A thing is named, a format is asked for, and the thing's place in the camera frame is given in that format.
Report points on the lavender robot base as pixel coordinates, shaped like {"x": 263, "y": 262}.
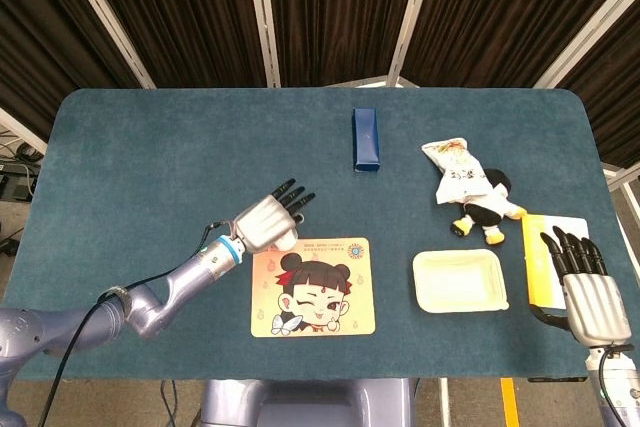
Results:
{"x": 305, "y": 402}

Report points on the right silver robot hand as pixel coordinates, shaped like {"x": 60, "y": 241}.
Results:
{"x": 595, "y": 302}

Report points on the black white plush doll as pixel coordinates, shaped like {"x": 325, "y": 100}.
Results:
{"x": 487, "y": 212}

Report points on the white disposable food tray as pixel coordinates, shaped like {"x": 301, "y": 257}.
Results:
{"x": 457, "y": 279}

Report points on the blue table cloth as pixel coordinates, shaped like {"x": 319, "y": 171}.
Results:
{"x": 150, "y": 157}

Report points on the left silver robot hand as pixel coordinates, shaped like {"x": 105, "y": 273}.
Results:
{"x": 265, "y": 229}

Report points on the right lavender robot arm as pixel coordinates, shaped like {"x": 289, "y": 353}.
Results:
{"x": 612, "y": 382}

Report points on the cartoon girl mouse pad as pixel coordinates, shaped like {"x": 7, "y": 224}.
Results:
{"x": 312, "y": 292}

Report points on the white snack bag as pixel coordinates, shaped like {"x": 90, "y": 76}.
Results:
{"x": 457, "y": 169}

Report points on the dark blue rectangular box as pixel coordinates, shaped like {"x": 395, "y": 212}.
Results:
{"x": 366, "y": 139}

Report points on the black equipment on floor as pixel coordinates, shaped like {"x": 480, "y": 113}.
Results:
{"x": 15, "y": 177}

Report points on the left lavender robot arm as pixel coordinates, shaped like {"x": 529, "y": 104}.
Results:
{"x": 150, "y": 302}

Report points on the yellow white book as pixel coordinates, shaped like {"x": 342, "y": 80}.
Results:
{"x": 542, "y": 267}

